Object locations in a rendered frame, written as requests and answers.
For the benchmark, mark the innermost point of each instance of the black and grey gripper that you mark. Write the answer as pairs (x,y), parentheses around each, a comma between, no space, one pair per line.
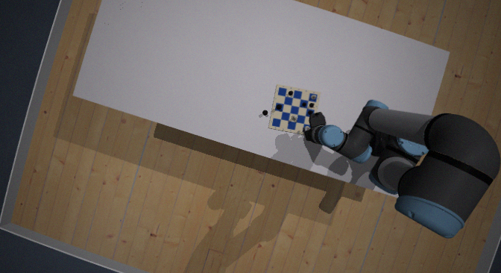
(315,120)

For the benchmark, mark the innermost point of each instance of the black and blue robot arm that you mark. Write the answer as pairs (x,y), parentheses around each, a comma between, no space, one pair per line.
(441,192)

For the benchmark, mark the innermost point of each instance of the blue and cream chessboard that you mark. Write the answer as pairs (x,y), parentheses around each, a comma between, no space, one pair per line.
(292,105)

